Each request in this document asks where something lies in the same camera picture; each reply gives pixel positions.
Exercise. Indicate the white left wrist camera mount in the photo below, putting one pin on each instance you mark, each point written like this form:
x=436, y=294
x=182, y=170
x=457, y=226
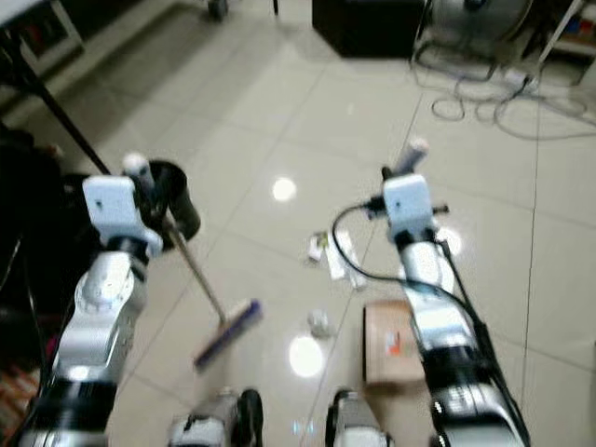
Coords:
x=112, y=207

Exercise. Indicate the white power strip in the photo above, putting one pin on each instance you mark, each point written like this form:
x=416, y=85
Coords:
x=520, y=76

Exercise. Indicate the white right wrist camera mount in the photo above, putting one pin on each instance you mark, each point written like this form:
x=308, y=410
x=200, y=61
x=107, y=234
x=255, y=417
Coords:
x=408, y=205

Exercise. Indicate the small crumpled white paper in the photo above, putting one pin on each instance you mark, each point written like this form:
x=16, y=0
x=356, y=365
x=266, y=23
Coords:
x=320, y=323

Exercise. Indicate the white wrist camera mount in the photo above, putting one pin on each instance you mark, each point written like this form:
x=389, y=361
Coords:
x=112, y=207
x=408, y=205

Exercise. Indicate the orange wooden rack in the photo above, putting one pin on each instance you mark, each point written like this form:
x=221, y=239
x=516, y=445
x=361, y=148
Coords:
x=14, y=400

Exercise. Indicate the black box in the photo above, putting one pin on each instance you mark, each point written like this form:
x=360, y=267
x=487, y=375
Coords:
x=368, y=26

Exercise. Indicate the robot leg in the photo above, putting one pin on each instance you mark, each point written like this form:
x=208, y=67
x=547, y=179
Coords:
x=223, y=424
x=358, y=426

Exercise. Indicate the broom with purple bristles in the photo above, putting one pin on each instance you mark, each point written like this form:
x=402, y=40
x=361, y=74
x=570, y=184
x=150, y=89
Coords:
x=228, y=335

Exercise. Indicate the robot left leg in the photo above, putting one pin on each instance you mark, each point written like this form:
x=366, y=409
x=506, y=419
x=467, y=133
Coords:
x=223, y=424

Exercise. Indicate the silver metal floor fan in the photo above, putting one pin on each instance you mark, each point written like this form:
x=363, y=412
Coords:
x=475, y=20

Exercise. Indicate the black caster wheel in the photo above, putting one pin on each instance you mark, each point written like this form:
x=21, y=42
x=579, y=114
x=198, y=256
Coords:
x=217, y=9

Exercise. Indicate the large black bag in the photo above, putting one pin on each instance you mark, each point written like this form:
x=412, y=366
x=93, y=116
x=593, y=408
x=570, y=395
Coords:
x=33, y=233

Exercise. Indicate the white table with black legs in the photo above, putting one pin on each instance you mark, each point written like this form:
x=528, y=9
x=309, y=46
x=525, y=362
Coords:
x=23, y=9

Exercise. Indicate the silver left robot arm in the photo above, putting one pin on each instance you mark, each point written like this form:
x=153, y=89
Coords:
x=98, y=317

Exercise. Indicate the robot right leg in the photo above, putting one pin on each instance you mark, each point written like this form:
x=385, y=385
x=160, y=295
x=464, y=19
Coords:
x=358, y=426

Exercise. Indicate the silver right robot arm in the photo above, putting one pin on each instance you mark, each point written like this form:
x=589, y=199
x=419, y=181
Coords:
x=452, y=317

